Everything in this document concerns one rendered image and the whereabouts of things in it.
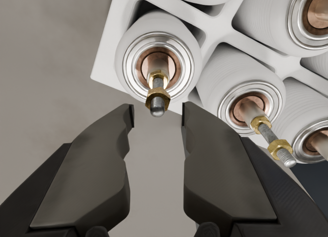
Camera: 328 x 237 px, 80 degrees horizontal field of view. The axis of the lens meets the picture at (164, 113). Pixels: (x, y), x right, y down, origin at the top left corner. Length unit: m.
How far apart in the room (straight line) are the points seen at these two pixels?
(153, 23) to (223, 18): 0.11
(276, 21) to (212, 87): 0.09
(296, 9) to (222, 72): 0.09
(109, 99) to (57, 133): 0.19
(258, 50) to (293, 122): 0.11
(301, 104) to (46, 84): 0.52
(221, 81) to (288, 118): 0.12
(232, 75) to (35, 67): 0.45
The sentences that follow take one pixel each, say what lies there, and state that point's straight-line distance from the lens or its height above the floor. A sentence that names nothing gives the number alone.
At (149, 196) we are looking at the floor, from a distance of 0.77.
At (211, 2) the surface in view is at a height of 0.25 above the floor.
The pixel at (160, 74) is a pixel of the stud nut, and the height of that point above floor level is 0.29.
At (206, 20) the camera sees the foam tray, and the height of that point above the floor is 0.18.
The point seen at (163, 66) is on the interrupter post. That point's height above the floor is 0.27.
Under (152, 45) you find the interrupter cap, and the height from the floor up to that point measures 0.25.
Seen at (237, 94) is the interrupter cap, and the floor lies 0.25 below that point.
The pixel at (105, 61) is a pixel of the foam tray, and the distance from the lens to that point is 0.30.
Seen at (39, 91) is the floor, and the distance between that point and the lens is 0.58.
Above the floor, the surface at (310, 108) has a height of 0.24.
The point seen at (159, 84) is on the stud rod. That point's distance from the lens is 0.16.
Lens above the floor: 0.45
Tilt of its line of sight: 59 degrees down
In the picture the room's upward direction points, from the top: 178 degrees clockwise
